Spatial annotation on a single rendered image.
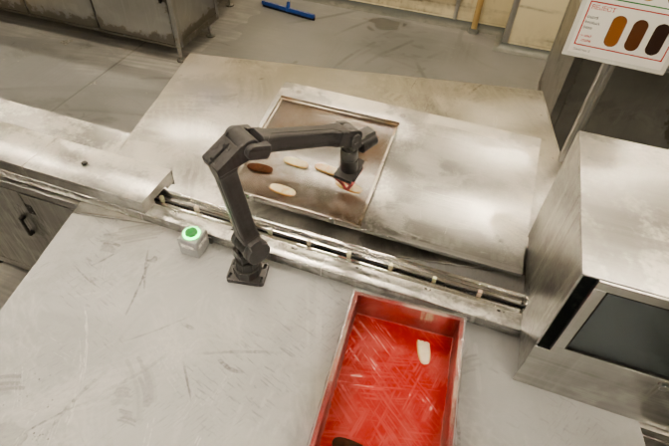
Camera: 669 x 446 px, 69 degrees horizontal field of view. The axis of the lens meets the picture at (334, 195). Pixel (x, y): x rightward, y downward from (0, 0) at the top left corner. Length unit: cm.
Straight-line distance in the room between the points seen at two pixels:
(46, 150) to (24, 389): 89
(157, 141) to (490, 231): 135
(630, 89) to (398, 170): 161
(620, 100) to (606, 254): 194
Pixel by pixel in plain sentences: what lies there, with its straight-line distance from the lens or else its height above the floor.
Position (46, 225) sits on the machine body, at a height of 58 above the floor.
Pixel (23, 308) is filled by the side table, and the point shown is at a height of 82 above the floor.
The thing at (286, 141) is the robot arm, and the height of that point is 130.
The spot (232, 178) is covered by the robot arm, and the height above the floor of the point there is 126.
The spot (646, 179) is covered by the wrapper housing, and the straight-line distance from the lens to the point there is 143.
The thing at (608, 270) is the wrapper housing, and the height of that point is 130.
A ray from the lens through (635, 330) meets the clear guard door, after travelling 126.
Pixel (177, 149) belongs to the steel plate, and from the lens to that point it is 208.
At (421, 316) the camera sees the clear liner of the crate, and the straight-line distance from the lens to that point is 143.
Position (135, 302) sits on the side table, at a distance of 161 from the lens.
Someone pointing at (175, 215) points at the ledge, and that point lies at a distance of 174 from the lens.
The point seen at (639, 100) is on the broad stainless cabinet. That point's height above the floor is 71.
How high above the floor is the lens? 209
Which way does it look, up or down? 45 degrees down
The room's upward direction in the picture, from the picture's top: 3 degrees clockwise
